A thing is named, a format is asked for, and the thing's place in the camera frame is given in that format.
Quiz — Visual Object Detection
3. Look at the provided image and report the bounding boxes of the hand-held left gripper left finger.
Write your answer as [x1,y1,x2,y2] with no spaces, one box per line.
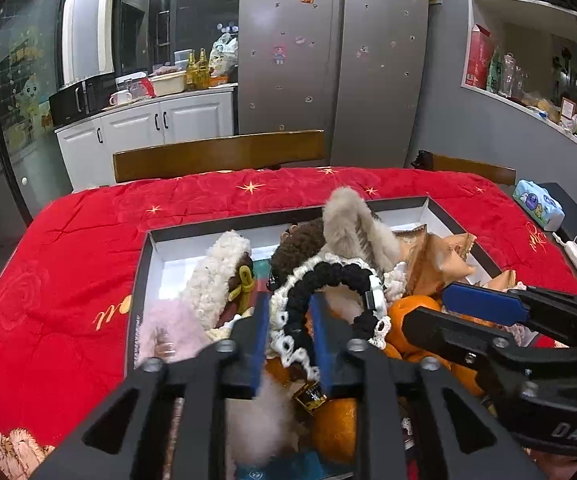
[31,292,272,480]

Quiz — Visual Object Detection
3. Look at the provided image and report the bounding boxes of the dark kitchen window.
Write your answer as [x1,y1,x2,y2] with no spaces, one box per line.
[113,0,242,77]

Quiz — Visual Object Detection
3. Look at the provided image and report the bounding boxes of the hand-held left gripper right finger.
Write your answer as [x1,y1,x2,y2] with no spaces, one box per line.
[313,292,549,480]

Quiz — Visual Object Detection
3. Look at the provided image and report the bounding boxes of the dark gold trimmed wrapper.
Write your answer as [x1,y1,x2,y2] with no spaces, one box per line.
[291,382,330,414]

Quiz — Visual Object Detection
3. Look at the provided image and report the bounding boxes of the yellow glass bottle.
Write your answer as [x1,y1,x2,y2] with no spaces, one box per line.
[197,48,211,89]
[184,49,199,92]

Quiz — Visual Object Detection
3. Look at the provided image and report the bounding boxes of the grey fluffy hair claw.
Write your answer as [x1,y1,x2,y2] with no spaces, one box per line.
[321,186,403,272]

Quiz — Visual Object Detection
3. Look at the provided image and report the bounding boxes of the white fluffy pompom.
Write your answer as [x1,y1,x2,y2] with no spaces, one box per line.
[226,375,310,465]

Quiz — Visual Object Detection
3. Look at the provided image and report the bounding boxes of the red carton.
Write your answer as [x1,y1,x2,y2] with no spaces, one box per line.
[466,24,497,89]

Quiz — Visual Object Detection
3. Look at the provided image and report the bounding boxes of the lavender crochet scrunchie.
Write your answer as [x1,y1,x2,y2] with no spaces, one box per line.
[506,322,537,348]

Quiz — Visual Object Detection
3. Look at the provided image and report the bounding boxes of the red printed blanket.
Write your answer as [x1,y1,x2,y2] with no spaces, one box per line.
[0,165,577,480]

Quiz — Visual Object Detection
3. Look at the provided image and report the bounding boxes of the white fluffy hair clip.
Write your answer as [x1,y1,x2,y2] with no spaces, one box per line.
[181,230,254,332]

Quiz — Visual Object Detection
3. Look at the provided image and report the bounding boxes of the narrow wooden chair back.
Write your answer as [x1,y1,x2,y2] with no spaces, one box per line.
[411,150,517,187]

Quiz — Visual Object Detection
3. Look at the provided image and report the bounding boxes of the pink fluffy hair accessory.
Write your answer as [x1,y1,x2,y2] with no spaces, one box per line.
[138,300,210,362]

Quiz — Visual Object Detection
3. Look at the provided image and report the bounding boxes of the glass sliding door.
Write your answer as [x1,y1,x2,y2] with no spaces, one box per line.
[0,0,70,162]

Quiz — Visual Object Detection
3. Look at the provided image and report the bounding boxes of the blue printed packet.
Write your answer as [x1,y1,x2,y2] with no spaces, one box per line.
[236,452,355,480]

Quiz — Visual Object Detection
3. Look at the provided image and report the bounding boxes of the dark cardboard box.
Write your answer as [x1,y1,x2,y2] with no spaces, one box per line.
[126,195,507,376]

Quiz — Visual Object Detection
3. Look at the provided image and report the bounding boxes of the white power adapter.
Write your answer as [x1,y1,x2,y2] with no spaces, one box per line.
[552,232,577,274]

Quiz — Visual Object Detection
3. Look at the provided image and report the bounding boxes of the filled plastic bag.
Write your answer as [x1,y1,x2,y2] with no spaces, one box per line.
[208,32,240,82]

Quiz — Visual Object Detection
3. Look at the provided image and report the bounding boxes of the dark fuzzy scrunchie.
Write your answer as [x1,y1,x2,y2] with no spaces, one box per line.
[268,222,330,287]

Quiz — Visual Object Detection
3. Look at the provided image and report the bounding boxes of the heap of tangerines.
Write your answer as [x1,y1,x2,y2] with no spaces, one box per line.
[263,294,489,465]

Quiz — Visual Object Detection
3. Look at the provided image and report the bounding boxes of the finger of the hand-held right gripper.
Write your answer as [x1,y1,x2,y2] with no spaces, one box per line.
[442,281,577,347]
[401,307,535,387]

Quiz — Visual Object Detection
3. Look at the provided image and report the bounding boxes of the black microwave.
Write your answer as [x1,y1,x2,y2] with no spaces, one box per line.
[48,74,117,129]

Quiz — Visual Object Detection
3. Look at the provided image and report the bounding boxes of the silver refrigerator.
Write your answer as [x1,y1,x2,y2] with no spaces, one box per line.
[237,0,430,168]

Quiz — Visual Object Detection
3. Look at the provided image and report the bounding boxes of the white plastic basin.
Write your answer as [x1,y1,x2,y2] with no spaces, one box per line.
[148,71,188,97]

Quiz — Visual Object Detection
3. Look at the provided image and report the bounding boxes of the wide wooden chair back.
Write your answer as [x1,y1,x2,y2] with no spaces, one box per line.
[112,130,326,185]

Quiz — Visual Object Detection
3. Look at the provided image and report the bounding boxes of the dark book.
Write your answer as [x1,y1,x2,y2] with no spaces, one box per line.
[539,182,577,260]

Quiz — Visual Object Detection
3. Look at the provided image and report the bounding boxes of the cream crochet scrunchie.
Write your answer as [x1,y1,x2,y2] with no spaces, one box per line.
[381,260,410,307]

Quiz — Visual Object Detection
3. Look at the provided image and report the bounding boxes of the blue white tissue pack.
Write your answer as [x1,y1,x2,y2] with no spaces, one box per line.
[513,179,566,232]

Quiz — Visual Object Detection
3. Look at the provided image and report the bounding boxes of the black crochet scrunchie white trim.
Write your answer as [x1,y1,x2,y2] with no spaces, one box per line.
[270,255,388,391]

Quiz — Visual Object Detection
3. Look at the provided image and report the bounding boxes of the white kitchen cabinet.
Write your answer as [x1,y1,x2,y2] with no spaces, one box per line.
[54,87,237,192]

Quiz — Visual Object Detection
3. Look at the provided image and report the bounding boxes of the white wall shelf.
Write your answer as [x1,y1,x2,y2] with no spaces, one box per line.
[461,0,577,162]

